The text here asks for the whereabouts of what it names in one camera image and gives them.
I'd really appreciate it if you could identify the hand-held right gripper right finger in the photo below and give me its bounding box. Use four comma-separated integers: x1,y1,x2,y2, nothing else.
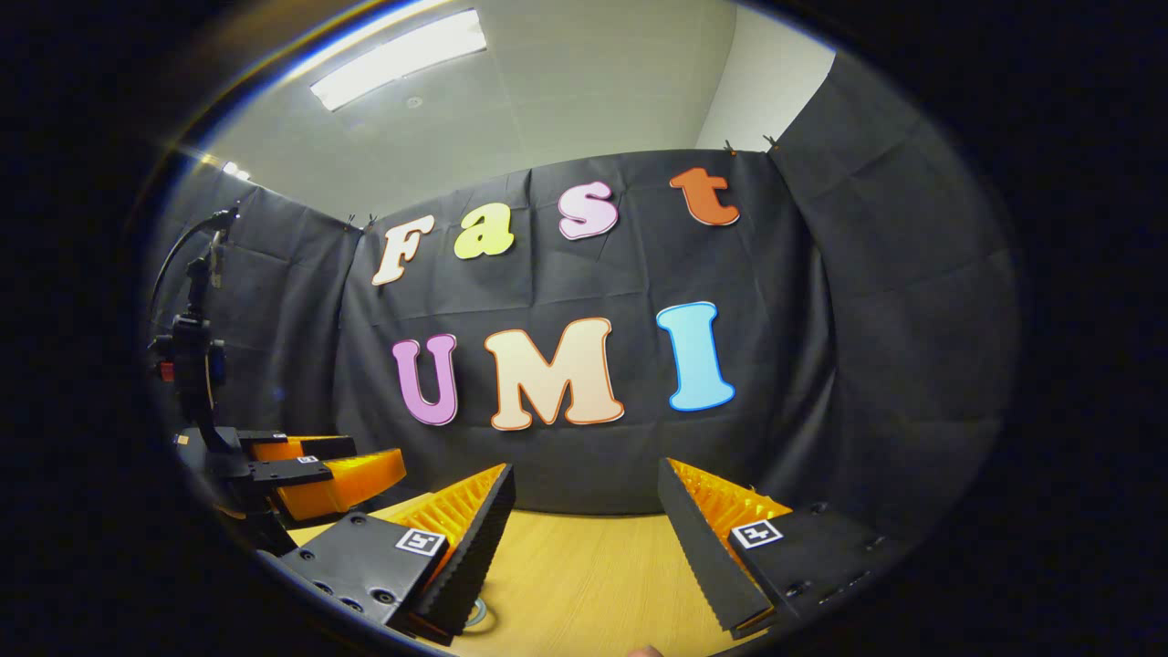
657,456,913,641

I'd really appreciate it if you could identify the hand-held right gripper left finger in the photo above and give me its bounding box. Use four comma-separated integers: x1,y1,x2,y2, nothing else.
274,463,517,647

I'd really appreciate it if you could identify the black backdrop cloth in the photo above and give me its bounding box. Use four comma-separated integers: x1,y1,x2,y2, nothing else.
146,50,1021,548

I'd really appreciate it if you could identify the long ceiling light panel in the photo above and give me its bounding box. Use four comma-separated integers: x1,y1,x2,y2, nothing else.
308,9,489,112

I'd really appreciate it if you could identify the black cable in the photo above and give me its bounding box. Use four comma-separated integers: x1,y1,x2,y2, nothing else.
149,208,240,307

